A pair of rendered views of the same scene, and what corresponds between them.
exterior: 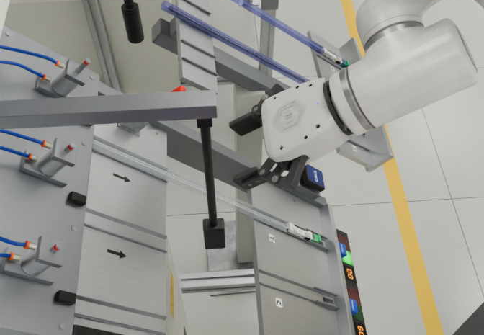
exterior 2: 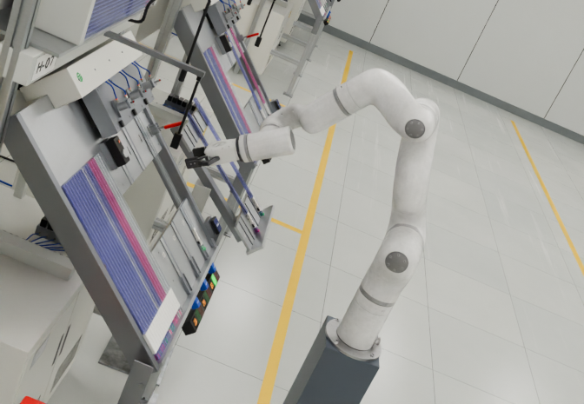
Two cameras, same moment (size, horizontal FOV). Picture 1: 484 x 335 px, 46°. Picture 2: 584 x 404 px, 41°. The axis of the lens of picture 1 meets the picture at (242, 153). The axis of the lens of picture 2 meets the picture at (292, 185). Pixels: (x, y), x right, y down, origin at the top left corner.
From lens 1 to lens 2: 1.75 m
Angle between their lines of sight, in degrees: 32
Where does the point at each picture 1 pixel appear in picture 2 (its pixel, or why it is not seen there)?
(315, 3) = (273, 256)
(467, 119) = not seen: hidden behind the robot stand
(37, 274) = (119, 109)
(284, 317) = (173, 244)
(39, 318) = (114, 119)
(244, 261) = not seen: hidden behind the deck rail
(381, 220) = (248, 385)
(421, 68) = (273, 135)
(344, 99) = (242, 139)
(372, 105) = (251, 143)
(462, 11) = not seen: hidden behind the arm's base
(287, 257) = (186, 235)
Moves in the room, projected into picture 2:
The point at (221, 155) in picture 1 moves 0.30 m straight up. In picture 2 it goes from (178, 177) to (209, 94)
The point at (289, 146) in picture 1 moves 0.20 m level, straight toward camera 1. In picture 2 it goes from (215, 149) to (184, 167)
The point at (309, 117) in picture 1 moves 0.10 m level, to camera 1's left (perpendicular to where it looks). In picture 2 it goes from (227, 144) to (196, 130)
